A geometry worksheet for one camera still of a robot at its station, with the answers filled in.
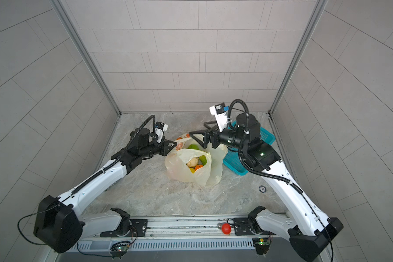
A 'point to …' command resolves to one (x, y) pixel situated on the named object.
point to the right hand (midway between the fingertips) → (198, 131)
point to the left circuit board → (119, 249)
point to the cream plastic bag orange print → (209, 175)
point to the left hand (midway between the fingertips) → (180, 142)
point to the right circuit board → (261, 244)
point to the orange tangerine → (198, 166)
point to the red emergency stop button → (226, 228)
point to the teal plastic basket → (231, 160)
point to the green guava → (203, 159)
